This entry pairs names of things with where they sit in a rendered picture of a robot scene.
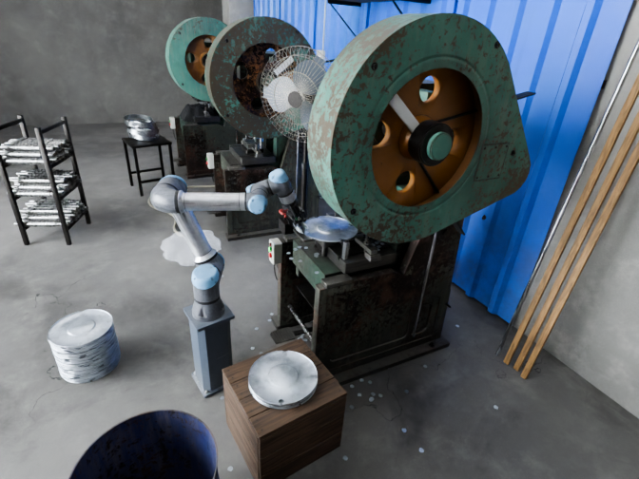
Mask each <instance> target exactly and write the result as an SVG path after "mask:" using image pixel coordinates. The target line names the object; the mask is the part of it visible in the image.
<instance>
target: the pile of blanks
mask: <svg viewBox="0 0 639 479"><path fill-rule="evenodd" d="M48 336H49V334H48ZM48 342H49V344H50V347H51V349H52V353H53V355H54V357H55V360H56V363H57V365H58V369H59V372H60V375H61V376H62V377H63V378H64V379H65V380H66V381H68V382H71V383H87V382H90V380H92V381H94V380H97V379H99V378H101V377H103V376H105V375H107V374H109V373H110V372H111V371H112V370H113V369H114V368H115V367H116V366H117V365H118V363H119V361H120V359H121V356H120V354H121V352H120V347H119V343H118V338H117V335H116V331H115V328H114V323H112V326H111V328H110V329H109V331H108V332H107V333H106V334H105V335H103V336H102V337H100V338H99V339H97V340H95V341H93V342H91V343H88V344H86V345H81V346H79V347H72V348H64V347H58V346H56V345H54V344H52V343H51V342H50V341H49V339H48Z"/></svg>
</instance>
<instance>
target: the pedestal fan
mask: <svg viewBox="0 0 639 479"><path fill-rule="evenodd" d="M288 48H289V47H286V53H285V54H286V57H284V59H283V58H282V59H280V58H279V61H281V62H282V60H283V61H284V60H285V58H288V57H289V56H287V50H288ZM311 49H313V48H311ZM308 50H309V55H307V54H306V52H305V54H295V52H294V51H293V52H294V54H293V55H291V49H290V52H289V53H290V60H289V61H290V65H292V64H291V57H292V56H294V57H296V56H301V57H304V56H302V55H305V58H307V57H306V56H309V58H308V59H309V60H304V61H303V59H302V62H300V63H299V64H298V65H297V66H295V69H293V70H294V71H292V72H293V75H292V72H289V69H288V72H287V71H286V69H284V68H283V67H282V66H281V67H282V68H283V69H284V70H285V71H286V72H287V73H289V74H290V73H291V76H289V77H288V75H289V74H288V75H286V74H287V73H284V76H285V75H286V76H287V77H284V76H283V75H282V76H280V77H279V78H275V80H273V81H272V82H271V77H272V75H273V72H271V71H270V70H271V69H272V68H273V67H272V66H271V69H269V70H268V71H269V72H271V73H272V74H271V77H270V80H269V79H268V78H267V77H268V75H269V72H268V73H267V74H266V75H267V77H266V76H265V75H264V74H265V73H264V74H263V72H262V74H263V75H264V76H265V77H266V80H269V86H268V87H267V86H264V87H263V96H262V97H263V98H266V99H267V100H268V102H269V104H270V105H271V107H272V108H273V110H275V111H277V112H279V113H280V115H281V112H283V111H286V110H287V109H288V110H289V109H291V107H293V108H295V109H299V110H300V111H299V112H297V113H298V114H300V116H298V114H297V116H298V117H297V118H298V119H297V118H296V116H295V113H294V110H295V109H294V110H292V109H293V108H292V109H291V110H292V111H293V112H292V113H294V114H292V113H291V112H290V110H289V112H290V113H291V115H293V116H294V121H293V119H292V118H291V119H292V123H291V122H289V121H288V120H286V119H285V118H284V117H285V116H284V117H283V116H282V115H283V114H284V113H285V112H284V113H283V114H282V115H281V117H283V119H285V120H286V121H288V122H289V123H291V124H294V123H293V122H295V118H296V121H297V120H298V121H299V118H300V121H301V123H300V124H294V125H301V126H302V125H303V126H304V131H302V133H301V135H302V134H304V136H300V135H299V137H301V138H303V137H304V142H301V143H303V162H301V168H302V172H301V197H300V207H301V208H302V209H303V210H304V211H305V213H306V197H307V217H308V169H309V162H308V151H307V134H308V125H309V119H310V114H311V110H312V106H313V103H314V100H315V97H316V94H317V92H318V89H319V87H320V83H321V81H322V79H323V77H324V75H325V74H326V68H327V66H329V64H331V65H332V63H331V62H330V61H329V60H328V59H327V58H326V57H325V56H324V55H322V54H321V53H320V52H318V55H319V53H320V54H321V55H322V56H324V57H325V58H326V59H327V60H328V61H329V62H330V63H329V64H328V65H327V66H326V68H325V63H326V59H325V60H323V59H321V58H322V57H319V56H318V55H316V56H315V58H314V56H313V57H312V56H310V48H309V49H308ZM314 50H315V49H314ZM314 50H313V51H314ZM316 51H317V50H316ZM278 52H280V51H278ZM278 52H276V53H278ZM276 53H275V54H274V55H275V56H276ZM274 55H273V56H274ZM273 56H272V57H271V58H273ZM310 57H312V58H313V60H311V59H310ZM271 58H270V59H271ZM270 59H269V61H270ZM273 59H274V58H273ZM273 59H272V60H273ZM274 60H275V59H274ZM269 61H268V62H269ZM268 62H267V64H268ZM281 62H280V63H281ZM269 63H270V62H269ZM267 64H266V65H265V67H266V66H268V65H267ZM278 65H279V64H277V66H278ZM274 66H275V64H274ZM277 66H275V67H277ZM265 67H264V69H265ZM278 68H279V67H278ZM274 70H275V68H273V71H274ZM327 70H328V68H327ZM263 71H264V70H263ZM274 72H275V71H274ZM269 76H270V75H269ZM273 76H274V75H273ZM292 76H293V78H292ZM290 77H291V78H292V79H293V81H292V80H291V79H290ZM270 82H271V84H270ZM266 83H267V82H266V81H265V84H266ZM267 84H268V83H267ZM266 99H265V101H266ZM298 107H299V108H298ZM275 111H273V112H275ZM266 115H267V114H266ZM268 115H269V114H268ZM268 115H267V117H268ZM280 115H279V116H280ZM271 116H272V115H271ZM275 116H277V113H276V112H275ZM279 116H277V118H278V119H279ZM271 118H273V116H272V117H271ZM271 118H270V119H271ZM277 118H276V119H277ZM268 119H269V117H268ZM270 119H269V120H270ZM273 119H274V118H273ZM276 119H274V121H275V120H276ZM283 119H282V120H283ZM291 119H290V121H291ZM282 120H280V119H279V121H281V122H280V123H282ZM286 121H285V122H286ZM270 122H271V121H270ZM275 122H276V121H275ZM271 123H272V122H271ZM273 123H274V122H273ZM273 123H272V125H273ZM276 123H277V122H276ZM277 124H278V123H277ZM278 125H279V124H278ZM283 125H285V124H283ZM276 126H277V125H276ZM276 126H275V127H276ZM285 126H286V127H288V126H287V125H285ZM289 127H290V125H289ZM289 127H288V128H289ZM281 128H282V129H283V127H281ZM289 129H290V128H289ZM283 130H285V129H283ZM282 132H283V131H282ZM282 132H281V134H282ZM285 132H288V131H286V130H285ZM303 132H304V133H303ZM288 133H290V132H288ZM290 134H292V133H290ZM293 135H294V134H292V138H293Z"/></svg>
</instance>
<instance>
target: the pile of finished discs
mask: <svg viewBox="0 0 639 479"><path fill-rule="evenodd" d="M317 385H318V371H317V368H316V366H315V365H314V363H313V362H312V361H311V360H310V359H309V358H308V357H306V356H305V355H303V354H300V353H297V352H293V351H288V352H285V351H275V352H271V353H268V354H265V355H263V356H261V357H260V358H259V359H257V360H256V361H255V362H254V364H253V365H252V367H251V368H250V371H249V376H248V386H249V390H250V392H251V393H253V394H252V395H253V397H254V398H255V399H256V400H257V401H258V402H260V403H261V404H263V405H264V406H266V407H269V408H272V409H278V410H286V409H292V408H296V407H297V406H299V404H303V403H305V402H306V401H307V400H309V399H310V398H311V396H312V395H313V394H314V392H315V390H316V388H317Z"/></svg>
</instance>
